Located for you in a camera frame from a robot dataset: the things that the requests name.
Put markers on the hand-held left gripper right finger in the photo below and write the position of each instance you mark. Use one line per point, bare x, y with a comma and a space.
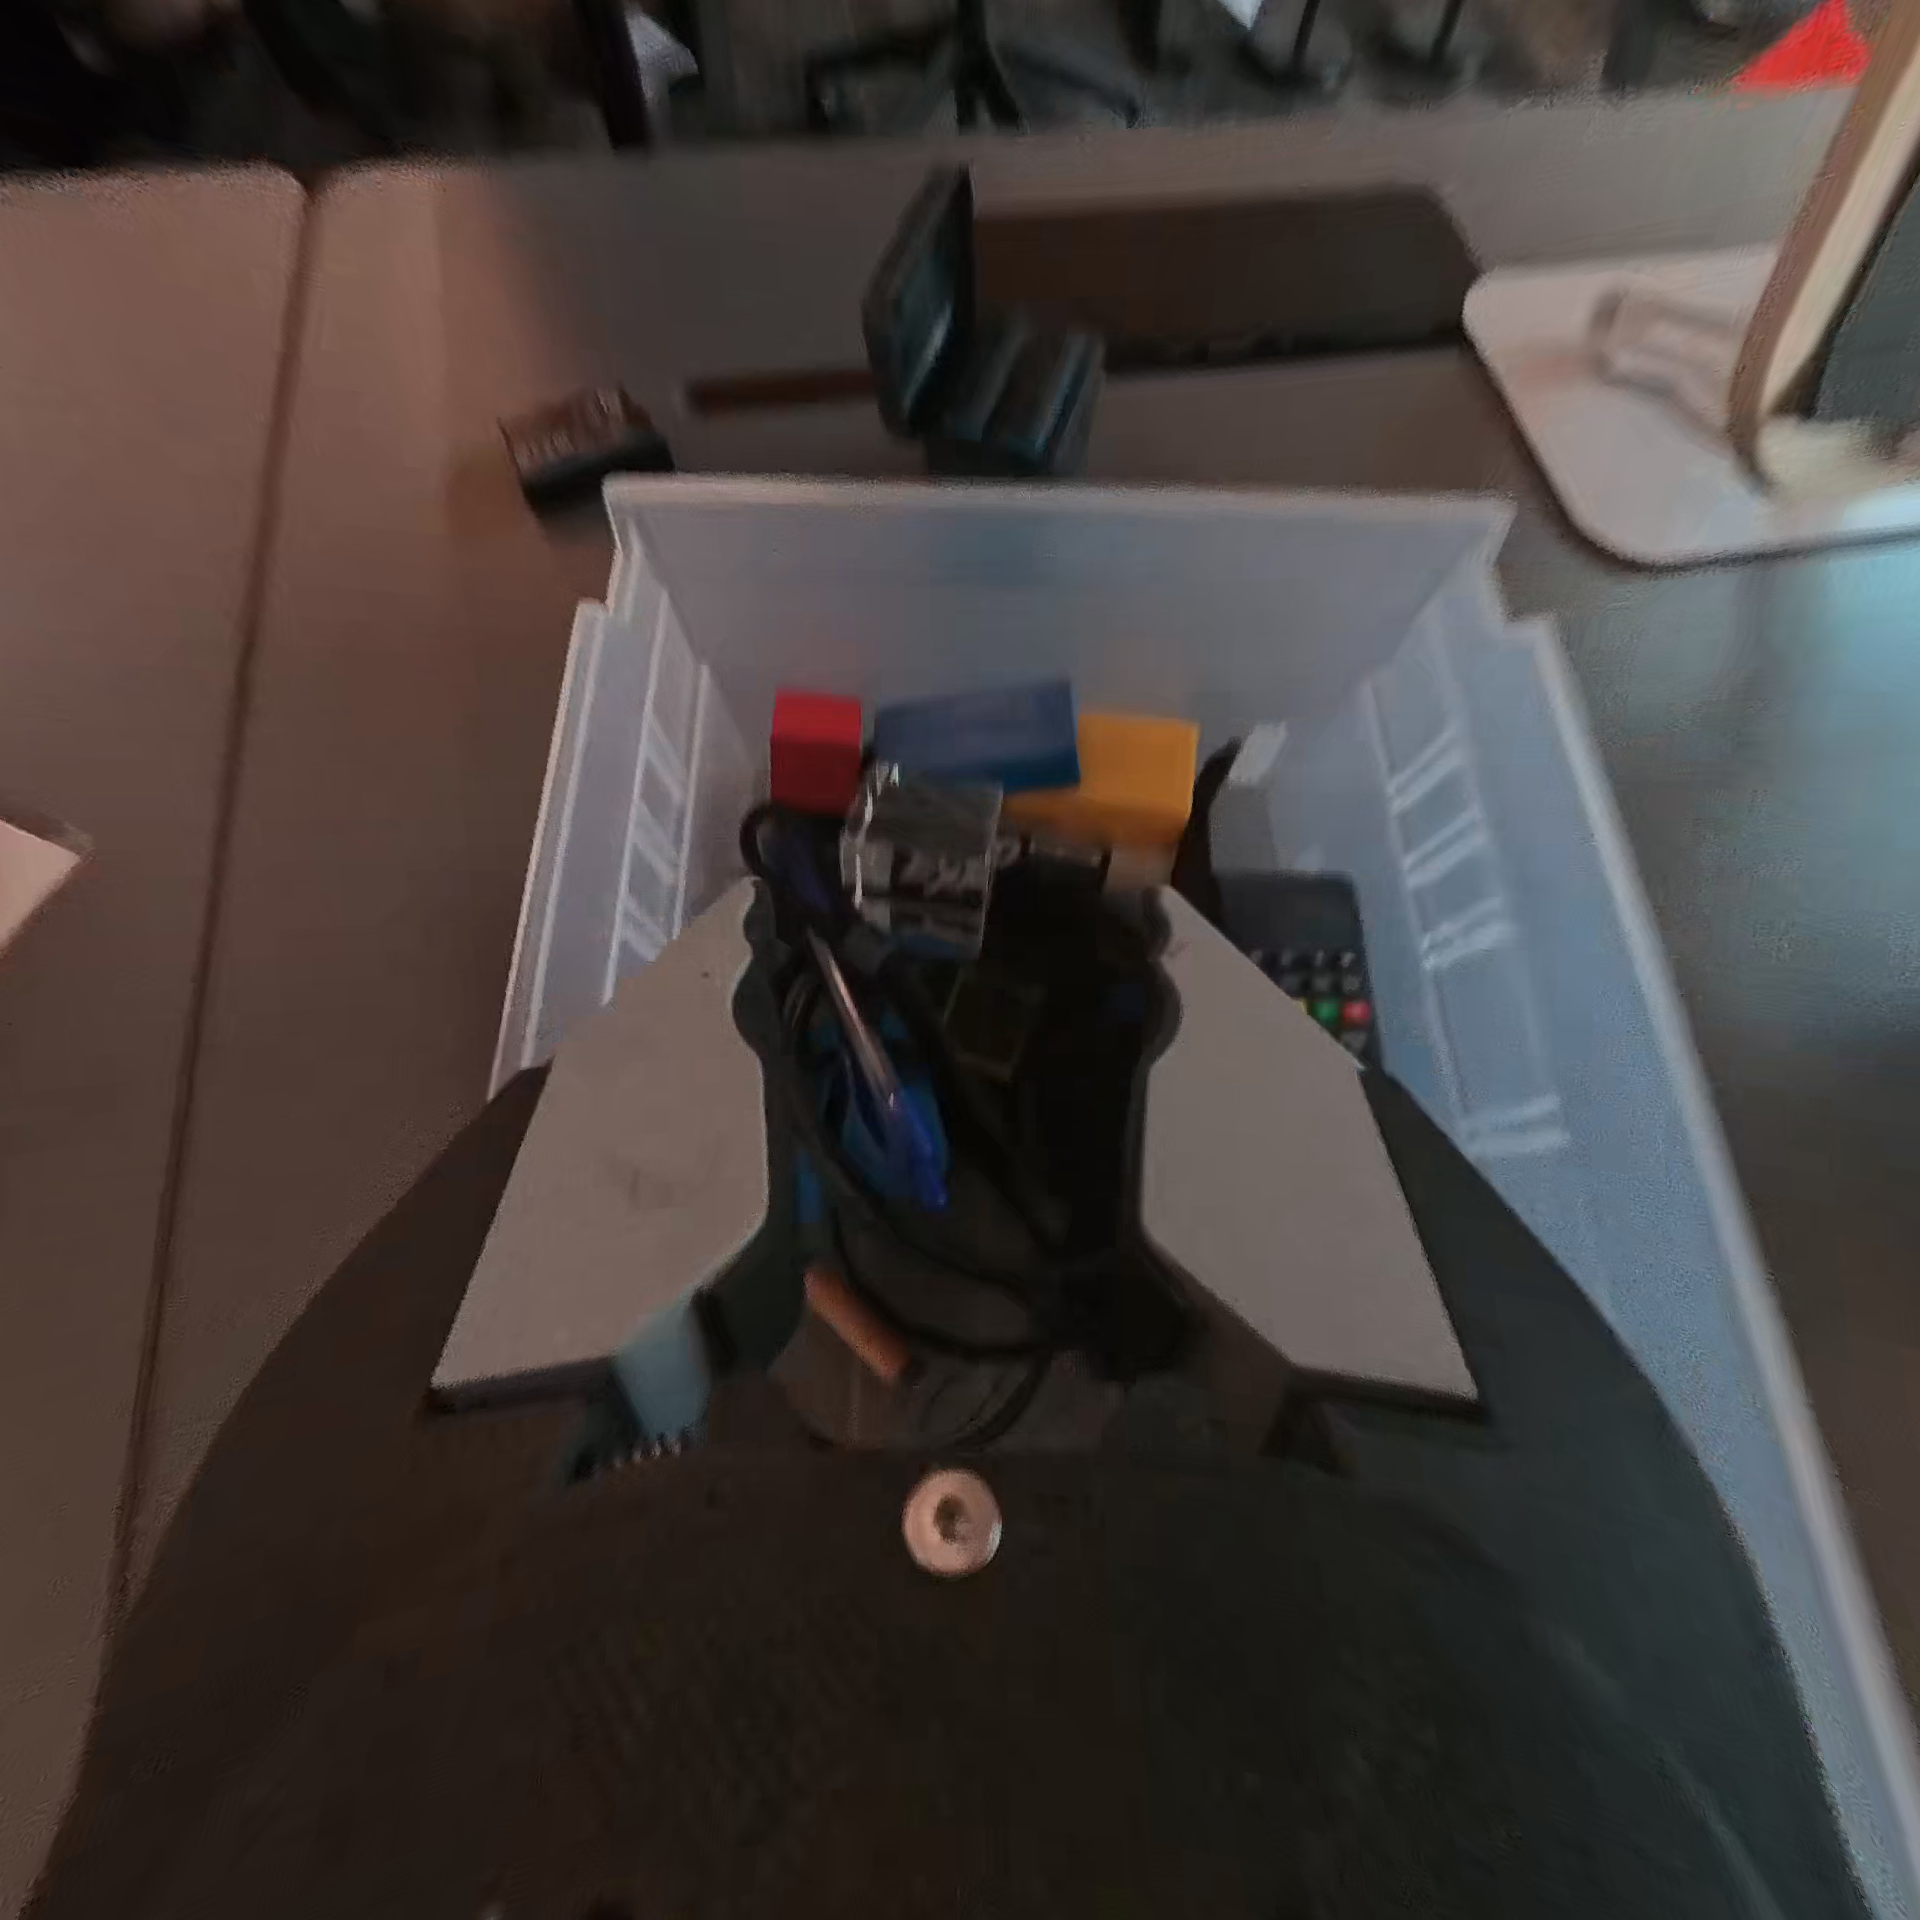
1304, 1200

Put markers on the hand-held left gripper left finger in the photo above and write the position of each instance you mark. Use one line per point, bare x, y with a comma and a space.
633, 1186

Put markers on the red toy block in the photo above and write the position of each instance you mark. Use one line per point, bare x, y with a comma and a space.
818, 748

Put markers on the clear plastic bin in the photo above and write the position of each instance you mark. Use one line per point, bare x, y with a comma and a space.
1048, 597

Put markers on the black remote control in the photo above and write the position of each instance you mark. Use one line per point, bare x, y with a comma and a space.
1304, 960

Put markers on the brown stick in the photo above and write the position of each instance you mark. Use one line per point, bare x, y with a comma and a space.
856, 1322

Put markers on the blue pen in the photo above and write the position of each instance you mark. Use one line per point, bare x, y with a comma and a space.
886, 1095

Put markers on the yellow block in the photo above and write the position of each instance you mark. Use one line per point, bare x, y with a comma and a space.
1123, 780

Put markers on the blue block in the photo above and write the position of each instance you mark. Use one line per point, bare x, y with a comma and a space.
975, 731

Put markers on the black board book stand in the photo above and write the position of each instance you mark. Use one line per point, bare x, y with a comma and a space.
1650, 390

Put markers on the black charging case with screen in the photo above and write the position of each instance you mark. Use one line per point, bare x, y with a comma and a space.
975, 359

